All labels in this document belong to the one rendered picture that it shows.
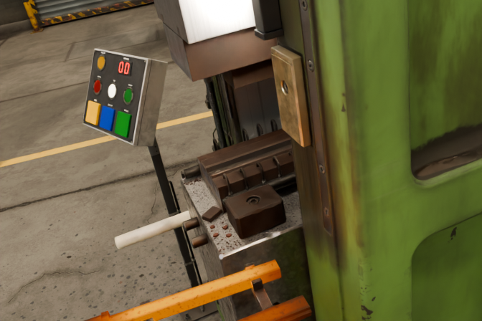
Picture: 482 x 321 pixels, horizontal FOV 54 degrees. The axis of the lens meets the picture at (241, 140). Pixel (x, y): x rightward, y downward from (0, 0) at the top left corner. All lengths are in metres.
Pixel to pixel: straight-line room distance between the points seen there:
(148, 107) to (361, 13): 0.99
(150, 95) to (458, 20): 0.98
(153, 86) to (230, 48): 0.55
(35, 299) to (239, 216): 1.77
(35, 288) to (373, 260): 2.12
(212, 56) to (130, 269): 1.73
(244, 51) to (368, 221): 0.45
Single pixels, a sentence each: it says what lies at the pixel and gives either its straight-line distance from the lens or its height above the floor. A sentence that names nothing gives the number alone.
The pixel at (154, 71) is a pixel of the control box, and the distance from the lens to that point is 1.53.
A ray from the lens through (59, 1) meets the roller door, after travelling 9.26.
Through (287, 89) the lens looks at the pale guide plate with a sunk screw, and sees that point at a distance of 0.85.
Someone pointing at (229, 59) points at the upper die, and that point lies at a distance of 1.03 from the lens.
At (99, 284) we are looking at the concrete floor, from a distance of 2.57.
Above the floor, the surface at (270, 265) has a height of 0.97.
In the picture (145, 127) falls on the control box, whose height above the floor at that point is 0.99.
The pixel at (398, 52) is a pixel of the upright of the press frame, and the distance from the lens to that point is 0.72.
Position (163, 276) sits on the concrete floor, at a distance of 2.45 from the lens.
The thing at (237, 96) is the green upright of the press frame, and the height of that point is 1.09.
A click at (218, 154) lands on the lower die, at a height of 0.98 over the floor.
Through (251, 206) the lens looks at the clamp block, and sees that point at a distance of 1.08.
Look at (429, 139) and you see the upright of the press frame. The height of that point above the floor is 1.17.
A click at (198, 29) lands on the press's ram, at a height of 1.39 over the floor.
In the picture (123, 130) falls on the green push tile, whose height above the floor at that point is 1.00.
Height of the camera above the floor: 1.62
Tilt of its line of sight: 28 degrees down
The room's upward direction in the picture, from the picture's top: 11 degrees counter-clockwise
